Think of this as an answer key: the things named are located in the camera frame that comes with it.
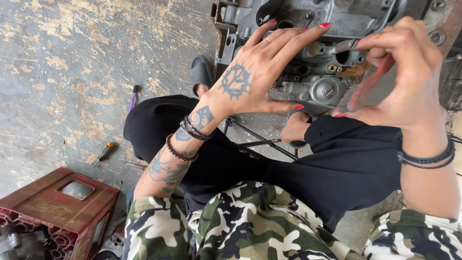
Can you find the person's left hand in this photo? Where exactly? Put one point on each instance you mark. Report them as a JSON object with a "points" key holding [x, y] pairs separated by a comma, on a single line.
{"points": [[249, 90]]}

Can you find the person's right hand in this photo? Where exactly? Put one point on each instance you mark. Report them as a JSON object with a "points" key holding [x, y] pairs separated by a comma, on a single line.
{"points": [[418, 79]]}

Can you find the black slipper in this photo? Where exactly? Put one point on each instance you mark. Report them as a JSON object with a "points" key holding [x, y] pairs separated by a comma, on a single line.
{"points": [[301, 115], [201, 72]]}

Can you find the dark metal rod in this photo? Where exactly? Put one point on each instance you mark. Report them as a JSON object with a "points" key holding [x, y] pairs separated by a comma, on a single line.
{"points": [[258, 143]]}

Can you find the grey metal engine block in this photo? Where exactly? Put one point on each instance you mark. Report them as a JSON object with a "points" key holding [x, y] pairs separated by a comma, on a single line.
{"points": [[325, 11]]}

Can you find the black trousers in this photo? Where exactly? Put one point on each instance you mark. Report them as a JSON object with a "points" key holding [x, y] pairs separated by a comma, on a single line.
{"points": [[339, 169]]}

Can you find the small grey metal pin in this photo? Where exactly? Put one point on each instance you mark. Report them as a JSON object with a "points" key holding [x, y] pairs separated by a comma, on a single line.
{"points": [[135, 165]]}

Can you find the orange and black screwdriver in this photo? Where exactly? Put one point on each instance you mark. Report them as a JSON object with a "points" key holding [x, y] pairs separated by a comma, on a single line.
{"points": [[104, 152]]}

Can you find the red plastic crate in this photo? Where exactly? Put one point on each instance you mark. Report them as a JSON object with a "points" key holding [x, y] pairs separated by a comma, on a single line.
{"points": [[54, 206]]}

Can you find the grey engine part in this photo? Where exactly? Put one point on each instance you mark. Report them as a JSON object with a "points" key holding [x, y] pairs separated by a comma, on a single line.
{"points": [[18, 243]]}

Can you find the black metal stand frame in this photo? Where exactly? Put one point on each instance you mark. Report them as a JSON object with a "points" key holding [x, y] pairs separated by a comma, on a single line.
{"points": [[254, 135]]}

